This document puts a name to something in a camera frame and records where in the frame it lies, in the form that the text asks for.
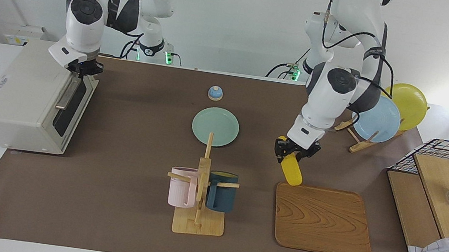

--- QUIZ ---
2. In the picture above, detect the pink mug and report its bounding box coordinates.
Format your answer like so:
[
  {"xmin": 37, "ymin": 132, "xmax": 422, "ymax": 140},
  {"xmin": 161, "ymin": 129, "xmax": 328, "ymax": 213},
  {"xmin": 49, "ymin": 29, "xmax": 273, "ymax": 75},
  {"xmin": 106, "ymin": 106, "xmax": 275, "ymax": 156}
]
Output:
[{"xmin": 166, "ymin": 165, "xmax": 200, "ymax": 210}]

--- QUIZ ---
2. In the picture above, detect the dark blue mug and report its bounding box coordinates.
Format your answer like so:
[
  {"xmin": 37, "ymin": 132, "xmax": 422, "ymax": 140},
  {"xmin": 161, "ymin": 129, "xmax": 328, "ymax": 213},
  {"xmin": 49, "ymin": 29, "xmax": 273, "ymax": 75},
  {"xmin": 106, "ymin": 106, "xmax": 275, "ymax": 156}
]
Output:
[{"xmin": 204, "ymin": 169, "xmax": 240, "ymax": 215}]

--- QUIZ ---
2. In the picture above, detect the yellow plate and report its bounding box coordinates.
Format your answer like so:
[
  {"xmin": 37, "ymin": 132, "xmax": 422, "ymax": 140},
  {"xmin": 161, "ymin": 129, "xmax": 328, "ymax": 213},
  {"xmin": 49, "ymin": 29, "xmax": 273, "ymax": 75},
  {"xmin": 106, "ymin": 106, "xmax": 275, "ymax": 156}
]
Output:
[{"xmin": 378, "ymin": 81, "xmax": 431, "ymax": 135}]

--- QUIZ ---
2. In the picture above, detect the oven glass door with handle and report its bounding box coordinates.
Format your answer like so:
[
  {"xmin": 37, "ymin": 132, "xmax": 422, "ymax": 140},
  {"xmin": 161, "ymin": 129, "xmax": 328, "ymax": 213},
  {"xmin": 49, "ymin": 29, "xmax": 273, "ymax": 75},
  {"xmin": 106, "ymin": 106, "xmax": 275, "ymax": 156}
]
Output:
[{"xmin": 42, "ymin": 52, "xmax": 103, "ymax": 159}]

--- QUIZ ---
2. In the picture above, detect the brown table mat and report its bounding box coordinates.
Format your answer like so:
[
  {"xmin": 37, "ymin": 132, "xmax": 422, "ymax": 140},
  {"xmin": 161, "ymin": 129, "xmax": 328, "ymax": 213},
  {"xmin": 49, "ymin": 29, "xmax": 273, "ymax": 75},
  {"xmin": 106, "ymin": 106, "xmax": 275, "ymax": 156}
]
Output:
[{"xmin": 0, "ymin": 42, "xmax": 449, "ymax": 252}]

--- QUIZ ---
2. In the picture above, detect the light blue plate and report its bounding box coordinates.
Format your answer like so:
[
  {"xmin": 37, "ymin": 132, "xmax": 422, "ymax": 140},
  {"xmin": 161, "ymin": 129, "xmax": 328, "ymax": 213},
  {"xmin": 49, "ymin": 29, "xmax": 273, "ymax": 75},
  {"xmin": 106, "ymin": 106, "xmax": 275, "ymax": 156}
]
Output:
[{"xmin": 352, "ymin": 92, "xmax": 404, "ymax": 146}]

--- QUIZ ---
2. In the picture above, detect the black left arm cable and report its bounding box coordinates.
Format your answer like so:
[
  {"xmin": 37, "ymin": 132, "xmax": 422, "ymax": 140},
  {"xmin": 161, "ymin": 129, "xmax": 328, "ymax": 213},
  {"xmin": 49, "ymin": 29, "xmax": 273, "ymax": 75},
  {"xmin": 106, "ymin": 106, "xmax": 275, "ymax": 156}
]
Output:
[{"xmin": 310, "ymin": 0, "xmax": 408, "ymax": 132}]

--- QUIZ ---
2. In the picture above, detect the small blue bell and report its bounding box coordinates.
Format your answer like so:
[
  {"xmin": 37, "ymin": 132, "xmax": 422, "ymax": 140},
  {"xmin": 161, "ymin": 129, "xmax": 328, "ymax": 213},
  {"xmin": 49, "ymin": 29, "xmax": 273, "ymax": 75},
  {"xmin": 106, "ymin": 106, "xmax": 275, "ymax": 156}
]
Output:
[{"xmin": 207, "ymin": 85, "xmax": 225, "ymax": 102}]

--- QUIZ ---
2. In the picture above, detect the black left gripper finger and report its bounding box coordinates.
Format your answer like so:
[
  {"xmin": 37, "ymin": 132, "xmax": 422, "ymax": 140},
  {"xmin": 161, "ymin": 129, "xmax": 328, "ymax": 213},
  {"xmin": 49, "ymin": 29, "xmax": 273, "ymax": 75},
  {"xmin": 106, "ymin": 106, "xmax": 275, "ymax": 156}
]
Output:
[
  {"xmin": 272, "ymin": 140, "xmax": 289, "ymax": 165},
  {"xmin": 296, "ymin": 147, "xmax": 321, "ymax": 167}
]

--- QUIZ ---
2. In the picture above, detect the wooden two-level shelf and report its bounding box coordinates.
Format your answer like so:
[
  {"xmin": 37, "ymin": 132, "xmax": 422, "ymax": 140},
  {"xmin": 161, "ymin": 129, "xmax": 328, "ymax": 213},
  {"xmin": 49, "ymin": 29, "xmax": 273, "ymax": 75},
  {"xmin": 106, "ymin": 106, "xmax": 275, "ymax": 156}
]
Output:
[{"xmin": 376, "ymin": 149, "xmax": 449, "ymax": 252}]

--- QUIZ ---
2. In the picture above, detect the white toaster oven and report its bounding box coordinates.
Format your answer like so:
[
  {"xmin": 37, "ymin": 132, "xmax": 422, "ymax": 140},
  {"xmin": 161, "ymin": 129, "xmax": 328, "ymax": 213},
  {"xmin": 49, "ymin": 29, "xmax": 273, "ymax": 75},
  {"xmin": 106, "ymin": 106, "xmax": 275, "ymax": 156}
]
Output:
[{"xmin": 0, "ymin": 34, "xmax": 104, "ymax": 161}]

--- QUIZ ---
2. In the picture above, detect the black base cable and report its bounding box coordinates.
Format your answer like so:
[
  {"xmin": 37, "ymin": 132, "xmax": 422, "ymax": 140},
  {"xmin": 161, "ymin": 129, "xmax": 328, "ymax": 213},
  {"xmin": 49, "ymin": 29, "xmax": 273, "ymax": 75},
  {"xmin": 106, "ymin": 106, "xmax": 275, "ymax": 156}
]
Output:
[
  {"xmin": 265, "ymin": 60, "xmax": 299, "ymax": 83},
  {"xmin": 119, "ymin": 33, "xmax": 143, "ymax": 62}
]

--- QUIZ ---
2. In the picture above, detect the pale green plate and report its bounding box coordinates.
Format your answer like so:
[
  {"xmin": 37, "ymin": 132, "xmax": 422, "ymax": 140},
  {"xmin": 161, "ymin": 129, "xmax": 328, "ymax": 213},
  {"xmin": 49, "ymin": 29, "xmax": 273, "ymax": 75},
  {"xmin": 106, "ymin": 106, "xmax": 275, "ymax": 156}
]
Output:
[{"xmin": 189, "ymin": 104, "xmax": 242, "ymax": 150}]

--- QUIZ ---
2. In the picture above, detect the wooden mug rack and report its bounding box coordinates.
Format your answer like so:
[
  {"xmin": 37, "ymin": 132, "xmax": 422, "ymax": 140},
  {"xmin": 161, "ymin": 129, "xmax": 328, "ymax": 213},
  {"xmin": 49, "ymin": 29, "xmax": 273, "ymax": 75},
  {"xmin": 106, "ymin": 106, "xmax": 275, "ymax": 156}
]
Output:
[{"xmin": 159, "ymin": 127, "xmax": 248, "ymax": 241}]

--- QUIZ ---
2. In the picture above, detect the white power strip box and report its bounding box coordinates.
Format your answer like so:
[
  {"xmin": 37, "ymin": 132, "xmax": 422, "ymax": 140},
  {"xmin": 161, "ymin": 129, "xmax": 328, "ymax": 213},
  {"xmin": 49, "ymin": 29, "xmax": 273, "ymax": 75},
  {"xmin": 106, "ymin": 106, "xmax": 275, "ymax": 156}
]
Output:
[{"xmin": 1, "ymin": 22, "xmax": 52, "ymax": 50}]

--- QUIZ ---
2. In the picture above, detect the brown wooden tray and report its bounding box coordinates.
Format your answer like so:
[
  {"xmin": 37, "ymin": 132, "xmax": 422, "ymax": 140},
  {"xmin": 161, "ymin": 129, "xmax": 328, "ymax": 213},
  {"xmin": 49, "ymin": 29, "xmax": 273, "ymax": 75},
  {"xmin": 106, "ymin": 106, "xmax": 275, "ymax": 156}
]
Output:
[{"xmin": 268, "ymin": 181, "xmax": 379, "ymax": 252}]

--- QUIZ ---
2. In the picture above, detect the wooden plate rack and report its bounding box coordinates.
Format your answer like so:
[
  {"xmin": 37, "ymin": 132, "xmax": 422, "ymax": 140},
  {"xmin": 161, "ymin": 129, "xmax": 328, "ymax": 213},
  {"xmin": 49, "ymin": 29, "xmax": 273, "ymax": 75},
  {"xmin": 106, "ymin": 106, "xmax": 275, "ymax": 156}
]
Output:
[{"xmin": 331, "ymin": 94, "xmax": 430, "ymax": 163}]

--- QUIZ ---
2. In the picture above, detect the yellow corn cob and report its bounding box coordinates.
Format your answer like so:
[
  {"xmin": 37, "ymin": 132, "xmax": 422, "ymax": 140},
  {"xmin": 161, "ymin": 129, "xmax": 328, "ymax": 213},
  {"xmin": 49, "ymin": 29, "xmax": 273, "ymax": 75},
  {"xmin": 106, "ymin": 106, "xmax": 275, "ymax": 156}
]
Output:
[{"xmin": 271, "ymin": 136, "xmax": 308, "ymax": 188}]

